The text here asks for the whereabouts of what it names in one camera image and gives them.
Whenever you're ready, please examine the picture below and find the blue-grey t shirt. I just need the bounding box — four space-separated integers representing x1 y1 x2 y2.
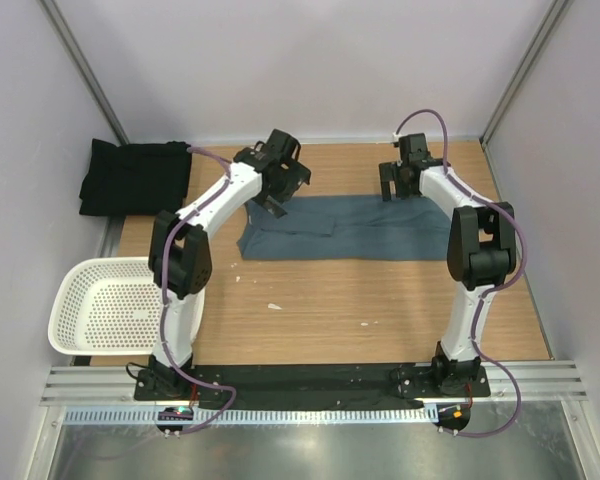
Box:
237 195 451 261

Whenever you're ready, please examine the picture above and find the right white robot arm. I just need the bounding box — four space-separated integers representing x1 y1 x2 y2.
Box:
379 133 517 396

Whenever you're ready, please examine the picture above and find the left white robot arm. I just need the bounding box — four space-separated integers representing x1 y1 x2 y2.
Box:
135 129 311 400

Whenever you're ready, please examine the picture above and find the folded black t shirt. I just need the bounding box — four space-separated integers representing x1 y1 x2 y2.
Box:
79 139 192 217

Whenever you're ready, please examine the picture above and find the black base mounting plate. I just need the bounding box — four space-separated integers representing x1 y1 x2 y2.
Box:
134 363 491 410

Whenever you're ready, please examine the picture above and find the white perforated plastic basket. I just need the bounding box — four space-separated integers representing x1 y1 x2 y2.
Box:
47 256 206 357

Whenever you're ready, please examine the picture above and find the right aluminium corner post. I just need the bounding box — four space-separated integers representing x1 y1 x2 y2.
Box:
480 0 573 148

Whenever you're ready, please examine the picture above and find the aluminium corner post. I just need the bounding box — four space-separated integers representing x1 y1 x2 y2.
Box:
38 0 130 145
480 0 573 148

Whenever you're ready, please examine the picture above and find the left aluminium corner post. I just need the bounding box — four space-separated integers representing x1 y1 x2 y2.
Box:
38 0 130 145

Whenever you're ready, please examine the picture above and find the white slotted cable duct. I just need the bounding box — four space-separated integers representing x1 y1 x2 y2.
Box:
64 404 438 426

